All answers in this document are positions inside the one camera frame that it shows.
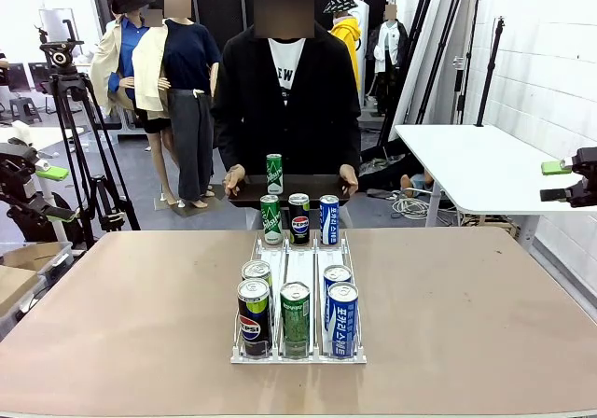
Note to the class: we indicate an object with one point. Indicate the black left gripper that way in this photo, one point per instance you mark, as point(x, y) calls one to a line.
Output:
point(16, 166)

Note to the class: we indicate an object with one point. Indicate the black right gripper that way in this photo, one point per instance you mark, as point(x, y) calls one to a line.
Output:
point(590, 189)

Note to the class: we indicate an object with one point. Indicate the green Chilsung cider can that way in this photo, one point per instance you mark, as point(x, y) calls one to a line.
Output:
point(274, 175)
point(270, 222)
point(295, 324)

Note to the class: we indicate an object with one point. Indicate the black Pepsi can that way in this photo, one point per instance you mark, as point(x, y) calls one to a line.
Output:
point(299, 222)
point(254, 329)
point(256, 271)

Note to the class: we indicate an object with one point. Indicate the dark serving tray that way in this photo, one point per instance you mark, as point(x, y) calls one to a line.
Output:
point(308, 185)

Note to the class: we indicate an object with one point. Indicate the person's right forearm black sleeve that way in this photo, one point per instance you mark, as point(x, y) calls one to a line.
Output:
point(226, 147)

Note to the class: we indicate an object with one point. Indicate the person's left forearm black sleeve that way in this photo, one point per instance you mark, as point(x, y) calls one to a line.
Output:
point(350, 147)

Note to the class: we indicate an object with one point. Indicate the person sitting on floor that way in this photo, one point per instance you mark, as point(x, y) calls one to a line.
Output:
point(396, 166)

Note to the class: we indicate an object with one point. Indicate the person in black cardigan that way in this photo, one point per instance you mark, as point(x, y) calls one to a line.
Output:
point(252, 110)

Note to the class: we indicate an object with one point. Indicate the person's right hand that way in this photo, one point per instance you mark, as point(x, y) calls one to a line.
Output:
point(234, 175)

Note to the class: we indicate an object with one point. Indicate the person's left hand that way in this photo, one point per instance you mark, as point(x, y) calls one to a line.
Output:
point(349, 177)

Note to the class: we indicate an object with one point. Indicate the black backpack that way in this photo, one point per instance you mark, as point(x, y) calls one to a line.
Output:
point(72, 231)

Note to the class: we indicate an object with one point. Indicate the clear bin with cardboard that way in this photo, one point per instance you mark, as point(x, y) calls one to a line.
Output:
point(32, 254)

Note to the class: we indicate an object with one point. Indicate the white side table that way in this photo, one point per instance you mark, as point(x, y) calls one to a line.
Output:
point(490, 166)

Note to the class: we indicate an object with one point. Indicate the grey plastic stool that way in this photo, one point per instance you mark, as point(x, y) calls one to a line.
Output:
point(24, 110)

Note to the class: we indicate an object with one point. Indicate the brown cardboard sheet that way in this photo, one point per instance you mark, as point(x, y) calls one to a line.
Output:
point(14, 287)

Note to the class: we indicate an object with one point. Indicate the black light stand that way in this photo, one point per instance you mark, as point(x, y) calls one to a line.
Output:
point(490, 73)

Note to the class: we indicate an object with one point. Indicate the black stand with silver clamp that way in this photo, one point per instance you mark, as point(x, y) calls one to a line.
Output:
point(462, 91)

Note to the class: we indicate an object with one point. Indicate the dark mannequin base mat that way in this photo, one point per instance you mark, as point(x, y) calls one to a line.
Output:
point(214, 194)

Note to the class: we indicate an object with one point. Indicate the black leaning stand poles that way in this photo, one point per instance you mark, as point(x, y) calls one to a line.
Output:
point(431, 82)

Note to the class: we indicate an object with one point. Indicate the mannequin blue shirt black hat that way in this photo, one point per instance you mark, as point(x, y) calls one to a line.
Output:
point(128, 40)

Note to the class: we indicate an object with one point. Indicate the mannequin navy shirt cream jacket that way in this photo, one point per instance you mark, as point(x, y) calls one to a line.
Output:
point(186, 54)

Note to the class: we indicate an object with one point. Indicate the mannequin white shirt black jacket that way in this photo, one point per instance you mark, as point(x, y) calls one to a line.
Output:
point(389, 45)

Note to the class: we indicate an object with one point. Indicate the blue Pocari Sweat can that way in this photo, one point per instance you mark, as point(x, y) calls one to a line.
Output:
point(329, 222)
point(342, 324)
point(337, 274)

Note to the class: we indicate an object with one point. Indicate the white clear can rack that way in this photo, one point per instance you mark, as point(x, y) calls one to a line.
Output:
point(298, 259)

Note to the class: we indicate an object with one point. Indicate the mannequin yellow hoodie bucket hat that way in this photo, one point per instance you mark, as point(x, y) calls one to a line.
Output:
point(347, 35)

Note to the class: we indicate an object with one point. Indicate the black camera tripod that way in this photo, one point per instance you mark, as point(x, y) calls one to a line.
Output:
point(60, 56)

